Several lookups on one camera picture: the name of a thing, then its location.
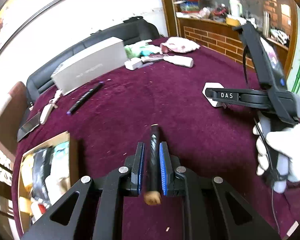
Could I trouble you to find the green cloth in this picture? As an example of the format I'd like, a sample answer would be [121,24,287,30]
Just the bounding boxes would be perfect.
[124,40,161,59]

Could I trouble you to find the white gloved right hand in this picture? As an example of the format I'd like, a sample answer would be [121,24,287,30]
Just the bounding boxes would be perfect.
[256,124,300,183]

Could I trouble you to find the white tube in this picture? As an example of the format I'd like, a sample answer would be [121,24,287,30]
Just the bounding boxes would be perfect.
[163,55,194,68]

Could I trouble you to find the yellow packet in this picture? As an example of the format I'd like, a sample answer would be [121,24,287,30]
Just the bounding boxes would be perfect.
[19,154,34,215]

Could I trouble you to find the white thermos mug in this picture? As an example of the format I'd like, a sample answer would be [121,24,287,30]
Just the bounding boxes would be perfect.
[229,0,243,17]

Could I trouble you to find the red ring blister pack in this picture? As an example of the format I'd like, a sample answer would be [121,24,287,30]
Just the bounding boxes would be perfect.
[31,198,51,221]

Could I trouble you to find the pink cloth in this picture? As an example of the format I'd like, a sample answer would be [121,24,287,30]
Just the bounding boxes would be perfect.
[160,37,200,54]

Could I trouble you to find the yellow-capped black marker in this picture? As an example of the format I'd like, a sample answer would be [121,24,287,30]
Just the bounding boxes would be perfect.
[143,124,161,206]

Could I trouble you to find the purple-capped black marker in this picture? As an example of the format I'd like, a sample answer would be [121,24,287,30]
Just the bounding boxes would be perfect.
[66,81,104,115]

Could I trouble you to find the cardboard box tray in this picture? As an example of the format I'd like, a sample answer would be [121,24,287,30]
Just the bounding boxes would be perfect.
[17,131,79,233]

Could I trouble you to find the teal cartoon tissue pack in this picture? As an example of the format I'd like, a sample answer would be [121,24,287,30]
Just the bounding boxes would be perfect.
[50,141,69,179]

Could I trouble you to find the black smartphone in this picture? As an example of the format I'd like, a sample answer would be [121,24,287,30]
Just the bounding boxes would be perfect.
[17,112,41,142]

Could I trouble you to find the grey rectangular box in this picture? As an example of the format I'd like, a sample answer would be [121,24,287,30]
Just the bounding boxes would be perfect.
[51,37,128,95]

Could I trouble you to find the white medicine bottle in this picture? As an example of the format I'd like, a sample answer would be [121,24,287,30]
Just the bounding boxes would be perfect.
[202,82,227,109]

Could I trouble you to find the wooden cabinet shelf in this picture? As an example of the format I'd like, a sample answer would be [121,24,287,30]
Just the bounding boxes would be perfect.
[176,12,291,71]

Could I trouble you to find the small white box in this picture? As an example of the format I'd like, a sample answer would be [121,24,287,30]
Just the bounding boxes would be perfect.
[125,57,143,71]

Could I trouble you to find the black snack packet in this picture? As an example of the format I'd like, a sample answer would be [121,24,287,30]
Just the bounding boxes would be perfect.
[32,146,53,202]

